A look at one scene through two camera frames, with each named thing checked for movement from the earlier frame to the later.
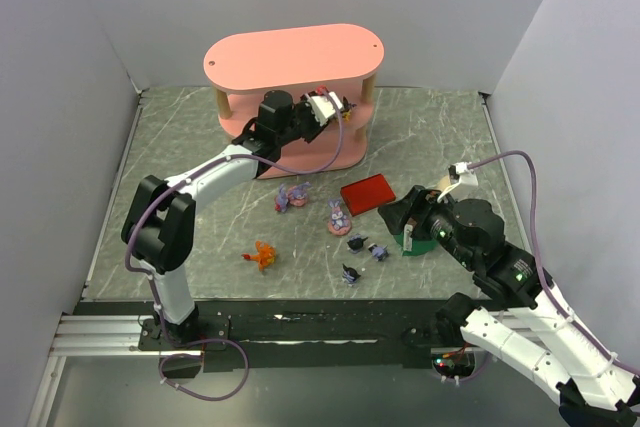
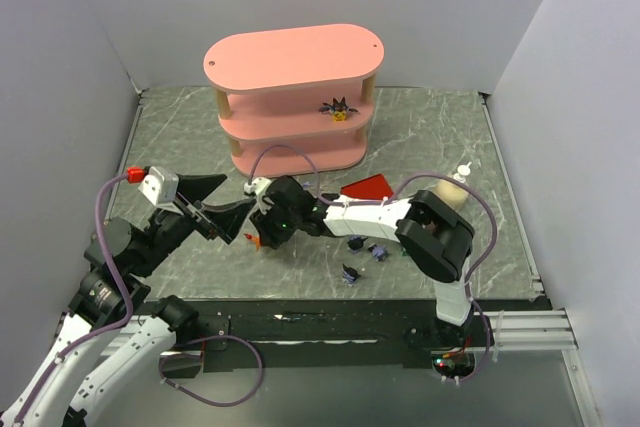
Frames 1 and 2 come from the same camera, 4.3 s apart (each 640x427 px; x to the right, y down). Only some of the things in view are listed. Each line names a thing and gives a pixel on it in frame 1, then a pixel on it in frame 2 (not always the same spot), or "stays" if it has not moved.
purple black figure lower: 349,274 stays
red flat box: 367,194 stays
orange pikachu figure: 266,255 → 253,239
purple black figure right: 379,253 stays
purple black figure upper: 355,243 stays
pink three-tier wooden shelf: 342,60 stays
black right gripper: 409,212 → 267,226
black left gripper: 310,120 → 195,214
